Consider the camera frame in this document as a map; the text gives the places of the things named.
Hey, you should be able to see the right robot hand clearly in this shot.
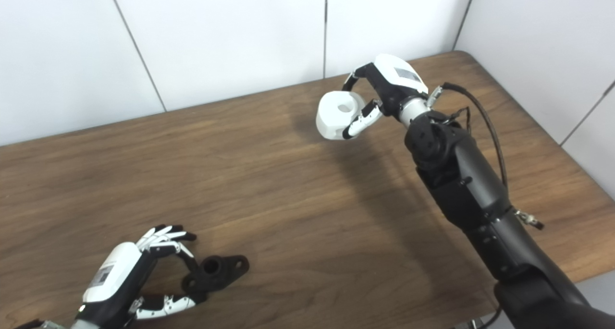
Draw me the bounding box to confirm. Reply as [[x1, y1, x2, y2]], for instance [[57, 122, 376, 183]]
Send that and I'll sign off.
[[342, 54, 429, 140]]

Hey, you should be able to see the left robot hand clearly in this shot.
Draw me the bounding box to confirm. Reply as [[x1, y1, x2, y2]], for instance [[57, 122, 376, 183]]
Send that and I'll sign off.
[[72, 224, 208, 328]]

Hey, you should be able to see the round white piece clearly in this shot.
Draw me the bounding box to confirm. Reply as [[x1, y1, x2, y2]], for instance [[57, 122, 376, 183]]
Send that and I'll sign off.
[[316, 91, 367, 141]]

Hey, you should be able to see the black holder part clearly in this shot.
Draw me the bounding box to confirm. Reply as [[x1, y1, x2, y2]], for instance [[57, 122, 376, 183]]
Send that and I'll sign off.
[[181, 255, 250, 294]]

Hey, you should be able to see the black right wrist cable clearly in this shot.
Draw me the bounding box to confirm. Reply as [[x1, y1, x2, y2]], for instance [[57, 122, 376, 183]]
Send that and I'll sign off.
[[428, 83, 545, 231]]

